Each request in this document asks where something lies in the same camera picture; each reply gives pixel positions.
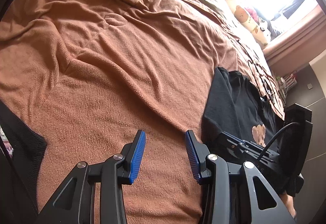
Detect black printed t-shirt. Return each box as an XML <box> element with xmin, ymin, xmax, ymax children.
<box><xmin>202</xmin><ymin>67</ymin><xmax>283</xmax><ymax>163</ymax></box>

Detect black clothes pile left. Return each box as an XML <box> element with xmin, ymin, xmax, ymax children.
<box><xmin>1</xmin><ymin>102</ymin><xmax>47</xmax><ymax>223</ymax></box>

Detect dark wood wardrobe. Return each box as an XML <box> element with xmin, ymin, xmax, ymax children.
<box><xmin>282</xmin><ymin>65</ymin><xmax>326</xmax><ymax>224</ymax></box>

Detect striped bag on cabinet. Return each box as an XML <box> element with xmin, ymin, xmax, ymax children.
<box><xmin>279</xmin><ymin>71</ymin><xmax>297</xmax><ymax>94</ymax></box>

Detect brown bed blanket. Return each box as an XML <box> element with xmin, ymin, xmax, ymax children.
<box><xmin>0</xmin><ymin>0</ymin><xmax>286</xmax><ymax>224</ymax></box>

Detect pink right curtain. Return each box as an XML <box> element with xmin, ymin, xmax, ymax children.
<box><xmin>263</xmin><ymin>6</ymin><xmax>325</xmax><ymax>77</ymax></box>

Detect bear print long pillow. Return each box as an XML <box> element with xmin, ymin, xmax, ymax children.
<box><xmin>225</xmin><ymin>0</ymin><xmax>271</xmax><ymax>49</ymax></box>

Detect black cables on bed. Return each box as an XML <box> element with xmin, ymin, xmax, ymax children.
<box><xmin>236</xmin><ymin>40</ymin><xmax>281</xmax><ymax>105</ymax></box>

